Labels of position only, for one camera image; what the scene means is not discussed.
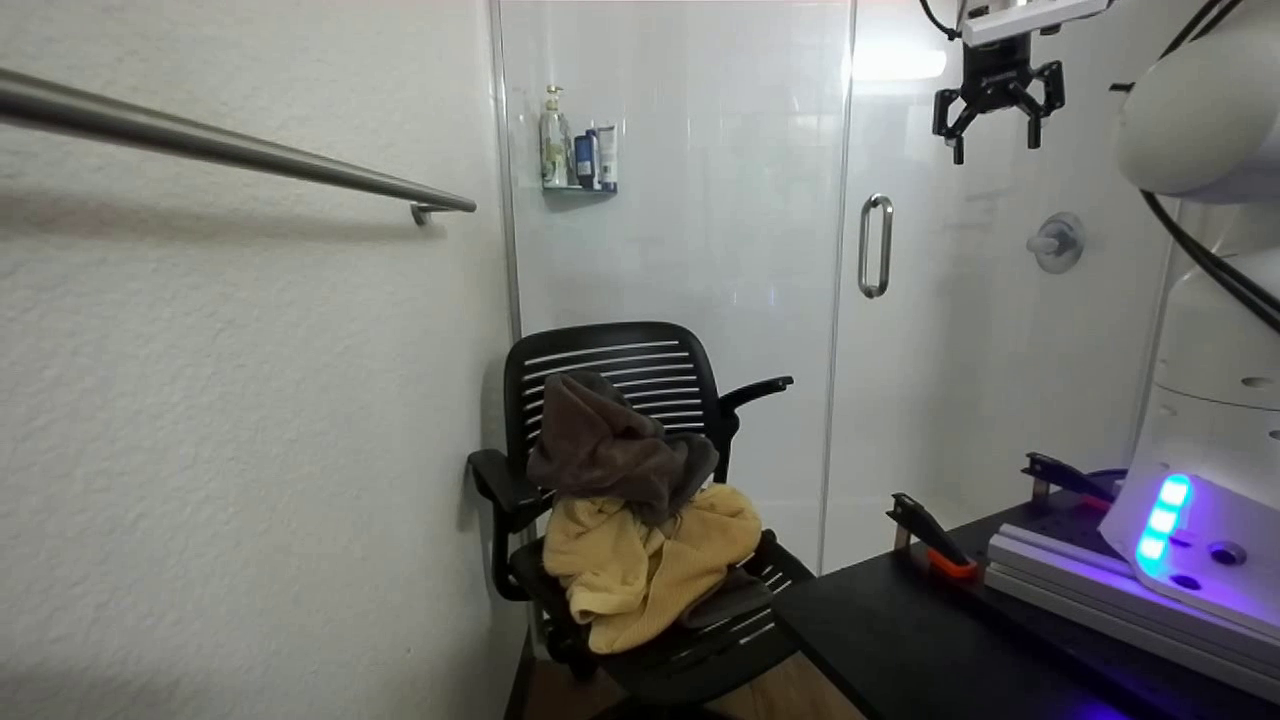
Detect fixed glass shower panel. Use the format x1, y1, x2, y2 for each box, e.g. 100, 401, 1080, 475
490, 0, 857, 570

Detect black mesh office chair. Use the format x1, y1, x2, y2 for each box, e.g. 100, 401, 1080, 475
466, 317, 822, 711

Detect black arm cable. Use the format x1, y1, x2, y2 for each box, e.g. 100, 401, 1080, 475
1107, 0, 1280, 339

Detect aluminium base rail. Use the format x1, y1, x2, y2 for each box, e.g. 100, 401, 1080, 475
982, 515, 1280, 709

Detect chrome shower door handle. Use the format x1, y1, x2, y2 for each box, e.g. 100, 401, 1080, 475
851, 190, 901, 303

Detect yellow towel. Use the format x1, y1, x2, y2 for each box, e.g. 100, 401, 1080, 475
536, 480, 769, 658

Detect white green bottle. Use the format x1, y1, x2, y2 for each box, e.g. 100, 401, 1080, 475
536, 83, 576, 190

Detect orange-handled black clamp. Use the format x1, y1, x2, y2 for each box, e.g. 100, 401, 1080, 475
1019, 447, 1134, 512
884, 488, 989, 588

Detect dark brown towel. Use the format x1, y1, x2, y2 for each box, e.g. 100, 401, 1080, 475
526, 369, 726, 530

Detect chrome shower valve knob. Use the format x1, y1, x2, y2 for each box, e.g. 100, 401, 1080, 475
1025, 208, 1089, 279

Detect glass shower shelf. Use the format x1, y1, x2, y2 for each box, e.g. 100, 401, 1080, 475
536, 181, 626, 212

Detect metal towel bar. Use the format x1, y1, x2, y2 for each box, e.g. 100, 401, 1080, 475
0, 65, 479, 228

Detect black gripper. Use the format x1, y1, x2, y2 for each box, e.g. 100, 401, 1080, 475
929, 32, 1069, 168

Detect black robot cart table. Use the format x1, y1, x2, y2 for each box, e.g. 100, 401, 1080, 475
773, 497, 1280, 720

